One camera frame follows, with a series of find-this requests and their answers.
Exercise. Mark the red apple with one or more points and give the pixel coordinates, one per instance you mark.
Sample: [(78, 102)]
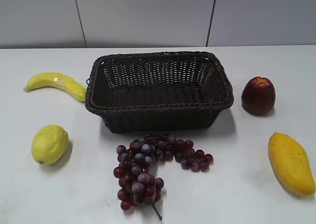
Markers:
[(258, 96)]

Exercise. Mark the yellow lemon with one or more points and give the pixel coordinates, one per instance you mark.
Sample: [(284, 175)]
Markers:
[(49, 144)]

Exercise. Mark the yellow mango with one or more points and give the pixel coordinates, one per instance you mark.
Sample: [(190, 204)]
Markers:
[(291, 165)]

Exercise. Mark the black wicker basket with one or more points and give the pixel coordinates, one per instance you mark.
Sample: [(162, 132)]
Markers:
[(158, 91)]

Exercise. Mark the yellow banana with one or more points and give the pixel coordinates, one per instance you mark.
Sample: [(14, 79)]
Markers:
[(58, 81)]

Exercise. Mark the purple grape bunch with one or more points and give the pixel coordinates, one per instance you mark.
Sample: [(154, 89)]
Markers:
[(138, 187)]

